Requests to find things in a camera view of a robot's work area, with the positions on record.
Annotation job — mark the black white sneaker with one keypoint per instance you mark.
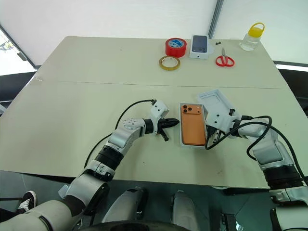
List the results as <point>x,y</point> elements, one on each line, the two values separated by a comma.
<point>27,202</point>

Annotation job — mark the grey window frame post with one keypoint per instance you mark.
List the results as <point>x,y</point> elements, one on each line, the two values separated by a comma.
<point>215,16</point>

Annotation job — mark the white box lid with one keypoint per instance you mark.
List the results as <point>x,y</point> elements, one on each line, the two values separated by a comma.
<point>216,99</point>

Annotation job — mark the white phone box base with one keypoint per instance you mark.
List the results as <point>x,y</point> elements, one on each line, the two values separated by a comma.
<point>192,146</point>

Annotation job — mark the closed white phone box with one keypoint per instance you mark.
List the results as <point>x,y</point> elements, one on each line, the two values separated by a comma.
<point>199,45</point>

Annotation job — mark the grey slanted window frame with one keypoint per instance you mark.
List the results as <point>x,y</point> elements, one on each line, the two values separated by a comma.
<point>16,43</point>

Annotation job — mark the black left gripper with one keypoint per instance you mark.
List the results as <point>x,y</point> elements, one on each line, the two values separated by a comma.
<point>160,125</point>

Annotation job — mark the yellow clear tape roll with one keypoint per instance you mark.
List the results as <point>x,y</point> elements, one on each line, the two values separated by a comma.
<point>162,65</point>

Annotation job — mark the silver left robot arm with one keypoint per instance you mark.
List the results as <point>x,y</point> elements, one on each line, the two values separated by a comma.
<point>125,134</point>

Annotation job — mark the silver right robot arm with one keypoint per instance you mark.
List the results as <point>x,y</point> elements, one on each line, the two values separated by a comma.
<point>267,146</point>

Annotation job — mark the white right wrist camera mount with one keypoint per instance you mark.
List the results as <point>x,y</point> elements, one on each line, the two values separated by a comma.
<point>217,119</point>

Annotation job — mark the clear jar yellow lid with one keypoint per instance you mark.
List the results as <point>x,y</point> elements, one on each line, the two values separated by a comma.
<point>250,42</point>

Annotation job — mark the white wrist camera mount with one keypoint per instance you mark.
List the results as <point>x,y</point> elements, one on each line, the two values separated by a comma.
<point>160,109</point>
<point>217,119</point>

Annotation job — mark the orange smartphone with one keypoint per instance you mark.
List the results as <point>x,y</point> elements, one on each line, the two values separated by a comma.
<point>192,125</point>

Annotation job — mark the grey rounded robot leg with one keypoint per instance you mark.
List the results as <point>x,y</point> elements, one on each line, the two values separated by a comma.
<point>124,207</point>
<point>186,211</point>

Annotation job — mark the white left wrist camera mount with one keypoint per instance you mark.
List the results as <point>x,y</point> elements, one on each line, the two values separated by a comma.
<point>160,109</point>

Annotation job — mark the red tape roll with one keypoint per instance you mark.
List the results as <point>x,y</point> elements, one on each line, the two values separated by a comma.
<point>175,50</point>

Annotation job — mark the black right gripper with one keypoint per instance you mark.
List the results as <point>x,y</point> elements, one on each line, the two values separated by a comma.
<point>216,136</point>

